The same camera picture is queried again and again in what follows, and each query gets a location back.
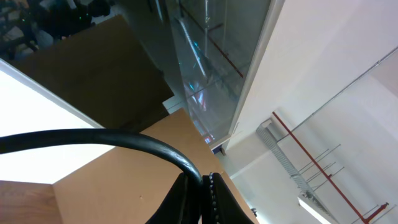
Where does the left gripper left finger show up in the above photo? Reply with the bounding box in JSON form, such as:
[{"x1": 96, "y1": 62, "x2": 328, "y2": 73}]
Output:
[{"x1": 146, "y1": 173, "x2": 201, "y2": 224}]

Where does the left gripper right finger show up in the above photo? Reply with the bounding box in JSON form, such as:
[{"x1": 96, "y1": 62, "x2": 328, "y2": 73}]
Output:
[{"x1": 201, "y1": 173, "x2": 253, "y2": 224}]

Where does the cardboard panel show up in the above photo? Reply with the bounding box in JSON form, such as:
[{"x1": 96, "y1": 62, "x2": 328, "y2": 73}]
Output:
[{"x1": 52, "y1": 108, "x2": 261, "y2": 224}]

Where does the red ceiling pipe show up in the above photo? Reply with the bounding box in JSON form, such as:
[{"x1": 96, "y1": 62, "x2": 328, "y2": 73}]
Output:
[{"x1": 272, "y1": 111, "x2": 390, "y2": 224}]

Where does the glass partition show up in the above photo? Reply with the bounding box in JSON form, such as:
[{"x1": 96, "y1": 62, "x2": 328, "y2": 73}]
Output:
[{"x1": 166, "y1": 0, "x2": 284, "y2": 148}]

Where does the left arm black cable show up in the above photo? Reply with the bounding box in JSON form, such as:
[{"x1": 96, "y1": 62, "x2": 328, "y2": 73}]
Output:
[{"x1": 0, "y1": 128, "x2": 205, "y2": 187}]

